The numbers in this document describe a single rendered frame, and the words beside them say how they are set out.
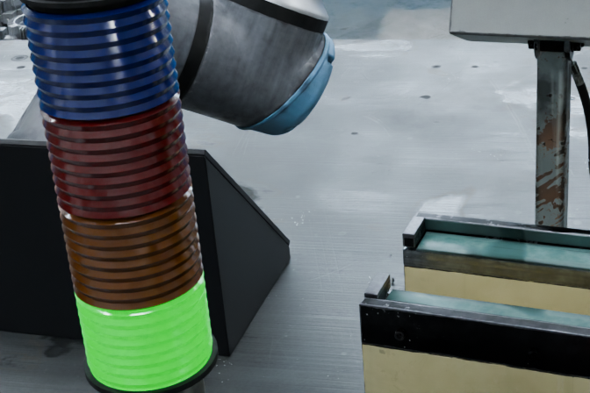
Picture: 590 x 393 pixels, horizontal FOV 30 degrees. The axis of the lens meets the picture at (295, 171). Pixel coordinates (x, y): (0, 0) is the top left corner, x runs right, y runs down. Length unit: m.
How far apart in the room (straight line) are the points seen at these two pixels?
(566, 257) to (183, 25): 0.42
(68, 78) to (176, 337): 0.13
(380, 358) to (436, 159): 0.53
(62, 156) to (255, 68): 0.60
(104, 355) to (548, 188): 0.58
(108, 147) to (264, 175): 0.82
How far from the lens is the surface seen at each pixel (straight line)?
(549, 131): 0.99
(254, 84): 1.06
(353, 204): 1.18
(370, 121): 1.39
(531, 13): 0.94
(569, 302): 0.84
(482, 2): 0.95
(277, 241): 1.04
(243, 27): 1.05
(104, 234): 0.47
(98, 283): 0.49
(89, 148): 0.46
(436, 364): 0.77
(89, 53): 0.44
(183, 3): 1.05
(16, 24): 2.94
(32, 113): 1.00
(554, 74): 0.97
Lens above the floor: 1.32
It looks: 24 degrees down
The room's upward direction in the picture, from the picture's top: 5 degrees counter-clockwise
